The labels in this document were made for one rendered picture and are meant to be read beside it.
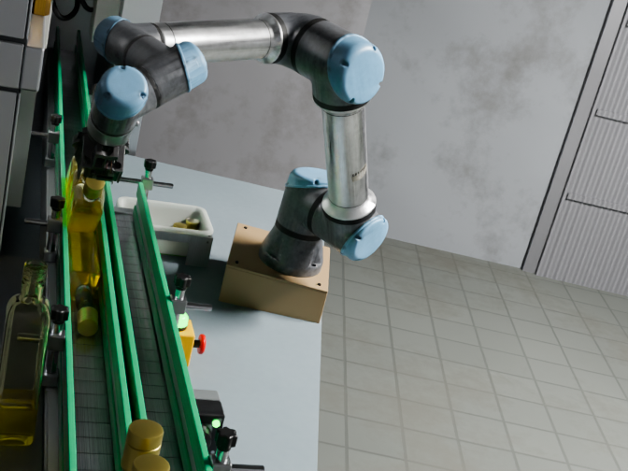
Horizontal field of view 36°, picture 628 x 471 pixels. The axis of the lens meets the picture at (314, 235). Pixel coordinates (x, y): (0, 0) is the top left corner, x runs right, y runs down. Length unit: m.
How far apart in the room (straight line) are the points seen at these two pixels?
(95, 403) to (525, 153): 3.83
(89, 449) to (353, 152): 0.84
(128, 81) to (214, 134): 3.02
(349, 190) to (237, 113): 2.55
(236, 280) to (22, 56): 0.99
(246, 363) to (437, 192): 3.22
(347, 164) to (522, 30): 3.08
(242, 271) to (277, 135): 2.38
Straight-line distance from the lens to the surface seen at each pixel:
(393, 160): 5.02
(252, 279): 2.17
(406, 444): 3.34
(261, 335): 2.09
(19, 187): 1.89
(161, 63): 1.57
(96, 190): 1.77
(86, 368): 1.60
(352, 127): 1.89
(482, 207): 5.14
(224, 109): 4.51
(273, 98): 4.49
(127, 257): 2.01
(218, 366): 1.94
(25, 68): 1.33
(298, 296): 2.18
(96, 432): 1.45
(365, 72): 1.82
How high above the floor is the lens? 1.69
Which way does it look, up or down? 20 degrees down
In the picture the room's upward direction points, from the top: 14 degrees clockwise
